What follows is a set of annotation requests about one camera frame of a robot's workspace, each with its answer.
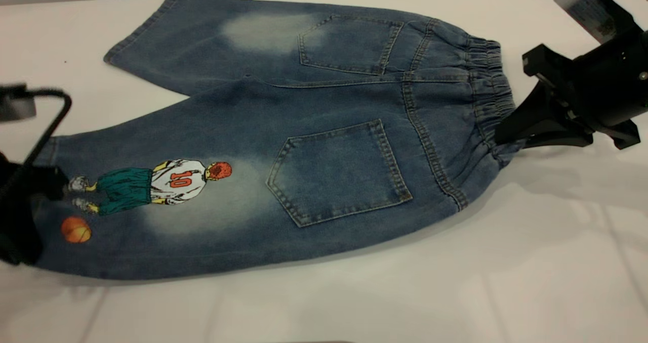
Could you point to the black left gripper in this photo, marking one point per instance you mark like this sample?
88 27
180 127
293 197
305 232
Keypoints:
17 211

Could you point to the blue denim jeans basketball print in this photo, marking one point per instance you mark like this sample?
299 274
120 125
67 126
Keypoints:
304 130

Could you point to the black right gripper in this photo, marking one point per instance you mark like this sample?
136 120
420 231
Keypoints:
607 90

